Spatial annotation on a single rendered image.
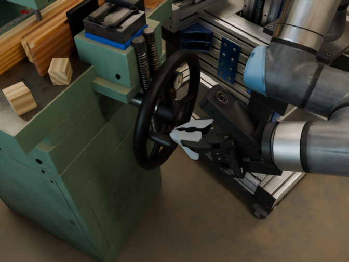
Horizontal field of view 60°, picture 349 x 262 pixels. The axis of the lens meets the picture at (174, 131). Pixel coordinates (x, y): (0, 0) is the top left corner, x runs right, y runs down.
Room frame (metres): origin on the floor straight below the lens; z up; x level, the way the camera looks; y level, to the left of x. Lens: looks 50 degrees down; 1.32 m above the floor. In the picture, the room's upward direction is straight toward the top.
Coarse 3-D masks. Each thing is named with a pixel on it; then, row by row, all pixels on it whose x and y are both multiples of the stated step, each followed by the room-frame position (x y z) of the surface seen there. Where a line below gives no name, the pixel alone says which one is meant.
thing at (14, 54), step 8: (48, 16) 0.68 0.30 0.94; (24, 32) 0.61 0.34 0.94; (16, 40) 0.58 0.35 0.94; (0, 48) 0.55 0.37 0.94; (8, 48) 0.55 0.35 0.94; (16, 48) 0.56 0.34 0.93; (0, 56) 0.53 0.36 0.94; (8, 56) 0.54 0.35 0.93; (16, 56) 0.56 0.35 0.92; (24, 56) 0.57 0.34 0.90; (0, 64) 0.52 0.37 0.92; (8, 64) 0.54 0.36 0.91; (0, 72) 0.51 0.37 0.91
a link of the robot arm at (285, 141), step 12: (276, 132) 0.28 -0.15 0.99; (288, 132) 0.27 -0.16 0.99; (300, 132) 0.27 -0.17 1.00; (276, 144) 0.27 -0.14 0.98; (288, 144) 0.26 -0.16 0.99; (300, 144) 0.30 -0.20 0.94; (276, 156) 0.25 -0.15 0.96; (288, 156) 0.25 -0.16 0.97; (300, 156) 0.28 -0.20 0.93; (288, 168) 0.24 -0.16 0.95; (300, 168) 0.23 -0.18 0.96
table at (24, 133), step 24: (168, 0) 0.85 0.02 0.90; (24, 72) 0.52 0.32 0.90; (0, 96) 0.45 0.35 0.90; (48, 96) 0.45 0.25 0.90; (72, 96) 0.47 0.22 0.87; (120, 96) 0.49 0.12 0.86; (0, 120) 0.38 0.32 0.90; (24, 120) 0.38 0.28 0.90; (48, 120) 0.41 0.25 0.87; (24, 144) 0.35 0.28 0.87
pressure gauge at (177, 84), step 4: (176, 72) 0.78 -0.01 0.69; (180, 72) 0.78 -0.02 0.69; (172, 76) 0.77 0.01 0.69; (176, 76) 0.77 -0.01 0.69; (180, 76) 0.79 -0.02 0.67; (172, 80) 0.76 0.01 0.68; (176, 80) 0.76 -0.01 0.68; (180, 80) 0.79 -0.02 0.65; (172, 84) 0.75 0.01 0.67; (176, 84) 0.76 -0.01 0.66; (180, 84) 0.79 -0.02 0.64; (172, 88) 0.75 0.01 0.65; (176, 88) 0.76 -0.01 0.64
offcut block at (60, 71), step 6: (54, 60) 0.51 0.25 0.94; (60, 60) 0.51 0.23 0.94; (66, 60) 0.51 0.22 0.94; (54, 66) 0.50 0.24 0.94; (60, 66) 0.50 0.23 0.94; (66, 66) 0.50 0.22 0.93; (48, 72) 0.48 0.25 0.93; (54, 72) 0.48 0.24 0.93; (60, 72) 0.48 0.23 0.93; (66, 72) 0.49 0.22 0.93; (72, 72) 0.52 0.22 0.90; (54, 78) 0.48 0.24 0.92; (60, 78) 0.48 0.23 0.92; (66, 78) 0.48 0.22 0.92; (54, 84) 0.48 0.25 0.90; (60, 84) 0.48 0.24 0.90; (66, 84) 0.48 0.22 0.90
